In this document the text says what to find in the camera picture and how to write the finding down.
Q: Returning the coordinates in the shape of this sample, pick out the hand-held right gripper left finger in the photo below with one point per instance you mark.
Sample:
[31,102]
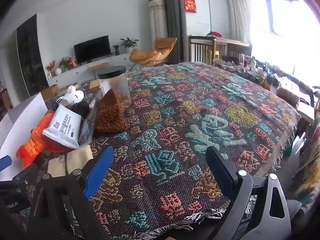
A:
[98,172]

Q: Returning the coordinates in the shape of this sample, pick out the orange rocking chair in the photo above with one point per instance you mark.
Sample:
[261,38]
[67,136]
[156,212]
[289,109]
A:
[150,55]

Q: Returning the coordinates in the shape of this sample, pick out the brown cardboard box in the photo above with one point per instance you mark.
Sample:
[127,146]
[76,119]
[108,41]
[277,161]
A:
[50,92]

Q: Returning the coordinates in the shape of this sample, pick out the brown woven pouch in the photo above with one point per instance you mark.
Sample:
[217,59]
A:
[110,115]

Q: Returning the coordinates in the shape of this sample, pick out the white standing air conditioner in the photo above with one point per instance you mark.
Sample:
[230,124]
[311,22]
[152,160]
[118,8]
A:
[158,22]

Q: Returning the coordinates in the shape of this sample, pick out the white television cabinet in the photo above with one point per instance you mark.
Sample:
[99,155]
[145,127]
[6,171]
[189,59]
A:
[75,71]

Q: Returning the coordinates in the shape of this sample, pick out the small green potted plant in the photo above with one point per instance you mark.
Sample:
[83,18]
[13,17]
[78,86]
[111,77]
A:
[116,49]

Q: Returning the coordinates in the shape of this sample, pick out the black television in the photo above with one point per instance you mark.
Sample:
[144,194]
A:
[92,48]

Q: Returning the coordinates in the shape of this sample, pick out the bushy green plant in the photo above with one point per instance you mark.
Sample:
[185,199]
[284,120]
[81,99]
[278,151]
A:
[64,62]

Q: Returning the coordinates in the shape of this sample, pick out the colourful patterned woven blanket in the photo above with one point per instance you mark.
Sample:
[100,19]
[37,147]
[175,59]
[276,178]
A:
[175,105]

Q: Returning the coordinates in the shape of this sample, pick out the flat yellow box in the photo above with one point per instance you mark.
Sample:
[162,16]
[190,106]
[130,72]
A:
[94,85]

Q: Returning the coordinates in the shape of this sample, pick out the clutter of small items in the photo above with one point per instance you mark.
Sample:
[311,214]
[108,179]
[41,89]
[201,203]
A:
[250,70]

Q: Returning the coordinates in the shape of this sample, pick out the white wipes packet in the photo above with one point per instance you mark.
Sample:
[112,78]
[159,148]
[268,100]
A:
[63,127]

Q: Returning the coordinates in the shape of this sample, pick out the wooden bench stool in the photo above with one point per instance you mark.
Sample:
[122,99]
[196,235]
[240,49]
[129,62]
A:
[97,66]

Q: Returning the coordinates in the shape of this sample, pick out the dark display cabinet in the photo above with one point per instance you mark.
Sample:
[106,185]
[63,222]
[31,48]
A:
[31,55]

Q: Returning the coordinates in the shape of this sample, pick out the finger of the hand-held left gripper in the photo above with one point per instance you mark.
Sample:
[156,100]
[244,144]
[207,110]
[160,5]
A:
[15,182]
[5,161]

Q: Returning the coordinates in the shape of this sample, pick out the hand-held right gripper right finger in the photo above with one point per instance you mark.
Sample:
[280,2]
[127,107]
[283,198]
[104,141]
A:
[222,172]

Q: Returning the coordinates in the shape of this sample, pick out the black cloth roll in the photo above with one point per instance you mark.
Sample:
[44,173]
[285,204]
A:
[80,108]

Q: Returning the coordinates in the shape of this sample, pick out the red wall hanging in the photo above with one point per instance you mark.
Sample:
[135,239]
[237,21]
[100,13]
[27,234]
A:
[190,4]

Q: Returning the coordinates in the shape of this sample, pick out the orange knitted toy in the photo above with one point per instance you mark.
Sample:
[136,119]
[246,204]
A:
[35,140]

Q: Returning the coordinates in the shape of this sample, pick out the white curtain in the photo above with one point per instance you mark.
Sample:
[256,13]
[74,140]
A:
[240,10]

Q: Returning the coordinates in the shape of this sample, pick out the large green potted plant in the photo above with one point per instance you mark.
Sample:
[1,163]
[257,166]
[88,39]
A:
[128,43]

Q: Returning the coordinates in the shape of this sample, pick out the red lace cloth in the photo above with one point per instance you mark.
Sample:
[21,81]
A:
[56,146]

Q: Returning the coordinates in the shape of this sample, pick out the grey curtain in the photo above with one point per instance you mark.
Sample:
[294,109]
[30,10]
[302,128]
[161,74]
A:
[175,17]

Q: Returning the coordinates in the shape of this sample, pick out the window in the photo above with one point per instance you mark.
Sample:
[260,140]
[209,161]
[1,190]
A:
[275,12]

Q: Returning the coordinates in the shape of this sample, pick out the white cardboard box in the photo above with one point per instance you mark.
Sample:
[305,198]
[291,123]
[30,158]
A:
[22,115]

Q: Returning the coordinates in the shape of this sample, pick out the white round vase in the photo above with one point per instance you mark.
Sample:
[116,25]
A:
[58,71]

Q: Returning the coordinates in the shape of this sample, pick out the floral patterned cloth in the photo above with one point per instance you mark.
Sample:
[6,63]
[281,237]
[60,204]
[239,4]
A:
[310,167]

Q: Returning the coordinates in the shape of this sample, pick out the red flowers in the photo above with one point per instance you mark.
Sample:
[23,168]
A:
[50,67]

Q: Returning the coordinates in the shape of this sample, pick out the white plush toy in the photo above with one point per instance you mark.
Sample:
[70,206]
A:
[72,93]

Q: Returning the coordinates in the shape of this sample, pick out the clear plastic jar black lid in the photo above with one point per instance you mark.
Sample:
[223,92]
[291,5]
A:
[117,85]

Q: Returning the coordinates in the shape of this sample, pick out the beige cloth packet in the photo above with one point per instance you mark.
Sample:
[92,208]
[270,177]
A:
[77,160]

